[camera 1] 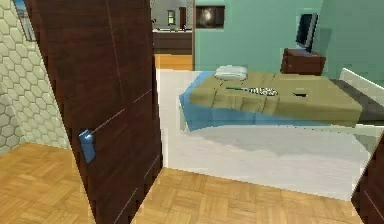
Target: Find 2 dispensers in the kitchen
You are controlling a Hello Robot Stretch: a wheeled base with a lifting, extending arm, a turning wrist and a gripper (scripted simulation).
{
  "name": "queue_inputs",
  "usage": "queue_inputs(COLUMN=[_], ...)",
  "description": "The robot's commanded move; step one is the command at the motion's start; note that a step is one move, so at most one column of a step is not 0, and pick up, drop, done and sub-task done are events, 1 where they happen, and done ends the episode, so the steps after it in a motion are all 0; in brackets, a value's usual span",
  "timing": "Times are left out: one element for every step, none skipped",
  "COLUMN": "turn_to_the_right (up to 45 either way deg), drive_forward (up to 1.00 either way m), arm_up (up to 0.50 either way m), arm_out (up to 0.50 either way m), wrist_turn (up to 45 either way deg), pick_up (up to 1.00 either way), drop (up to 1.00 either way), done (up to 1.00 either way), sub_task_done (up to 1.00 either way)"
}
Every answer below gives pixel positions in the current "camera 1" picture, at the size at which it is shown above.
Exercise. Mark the dark brown kitchen counter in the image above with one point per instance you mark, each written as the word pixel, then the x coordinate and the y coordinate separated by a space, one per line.
pixel 172 41

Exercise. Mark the dark brown door in kitchen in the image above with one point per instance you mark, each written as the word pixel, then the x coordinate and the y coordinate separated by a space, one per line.
pixel 182 17

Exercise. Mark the small kitchen window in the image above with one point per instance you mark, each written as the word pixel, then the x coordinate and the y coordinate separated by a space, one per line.
pixel 171 17

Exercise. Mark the white pillow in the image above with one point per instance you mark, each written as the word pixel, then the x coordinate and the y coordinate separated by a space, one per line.
pixel 231 72

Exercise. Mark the black and white remote control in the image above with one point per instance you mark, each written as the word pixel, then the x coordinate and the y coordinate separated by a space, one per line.
pixel 258 90

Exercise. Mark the bed with olive blanket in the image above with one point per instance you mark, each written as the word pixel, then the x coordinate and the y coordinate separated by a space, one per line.
pixel 273 96

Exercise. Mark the dark brown room door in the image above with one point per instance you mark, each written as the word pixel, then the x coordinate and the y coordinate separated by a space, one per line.
pixel 100 83

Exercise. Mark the small black flat object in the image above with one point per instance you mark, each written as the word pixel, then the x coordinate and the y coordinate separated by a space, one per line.
pixel 300 95

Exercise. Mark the dark brown chest of drawers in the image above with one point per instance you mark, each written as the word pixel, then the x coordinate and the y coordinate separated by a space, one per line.
pixel 301 62

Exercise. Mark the black television set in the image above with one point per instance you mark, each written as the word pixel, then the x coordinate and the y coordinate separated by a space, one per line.
pixel 306 30

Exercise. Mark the dark brown cupboard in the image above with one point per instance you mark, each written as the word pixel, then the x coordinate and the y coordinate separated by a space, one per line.
pixel 370 190

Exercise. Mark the dark framed wall picture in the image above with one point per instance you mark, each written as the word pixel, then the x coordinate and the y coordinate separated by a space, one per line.
pixel 209 17

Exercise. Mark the blue framed wall picture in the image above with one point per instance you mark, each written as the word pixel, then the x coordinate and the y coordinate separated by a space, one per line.
pixel 24 18

